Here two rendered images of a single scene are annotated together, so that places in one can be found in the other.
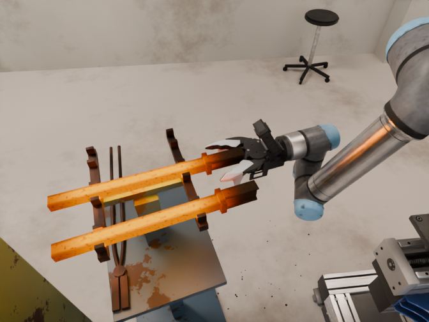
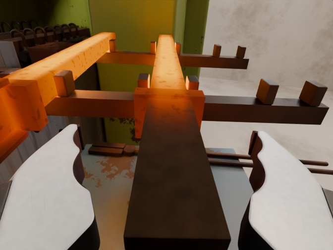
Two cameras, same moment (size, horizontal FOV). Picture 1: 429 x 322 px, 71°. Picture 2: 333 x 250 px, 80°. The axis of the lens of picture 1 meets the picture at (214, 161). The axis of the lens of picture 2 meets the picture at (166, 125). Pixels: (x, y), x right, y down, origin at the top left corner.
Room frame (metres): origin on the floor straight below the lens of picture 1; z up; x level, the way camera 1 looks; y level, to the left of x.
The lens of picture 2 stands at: (0.53, -0.10, 1.09)
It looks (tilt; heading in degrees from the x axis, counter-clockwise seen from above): 31 degrees down; 107
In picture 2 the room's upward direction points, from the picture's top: 3 degrees clockwise
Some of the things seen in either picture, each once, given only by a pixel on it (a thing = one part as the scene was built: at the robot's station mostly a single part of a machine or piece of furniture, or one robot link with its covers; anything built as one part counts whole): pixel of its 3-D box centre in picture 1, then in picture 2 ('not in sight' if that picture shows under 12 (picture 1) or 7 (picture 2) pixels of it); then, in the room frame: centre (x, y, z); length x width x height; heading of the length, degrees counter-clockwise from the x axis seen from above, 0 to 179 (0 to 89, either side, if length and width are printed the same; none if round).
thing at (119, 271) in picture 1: (117, 211); (208, 157); (0.52, 0.31, 0.77); 0.60 x 0.04 x 0.01; 14
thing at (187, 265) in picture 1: (157, 236); (160, 193); (0.44, 0.17, 0.75); 0.40 x 0.30 x 0.02; 19
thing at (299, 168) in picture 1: (307, 168); not in sight; (0.58, -0.28, 0.91); 0.11 x 0.08 x 0.11; 169
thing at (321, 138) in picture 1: (316, 140); not in sight; (0.60, -0.28, 1.00); 0.11 x 0.08 x 0.09; 109
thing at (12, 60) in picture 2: not in sight; (37, 41); (-0.16, 0.49, 0.96); 0.42 x 0.20 x 0.09; 100
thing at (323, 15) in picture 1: (313, 45); not in sight; (2.62, -0.91, 0.27); 0.46 x 0.44 x 0.55; 97
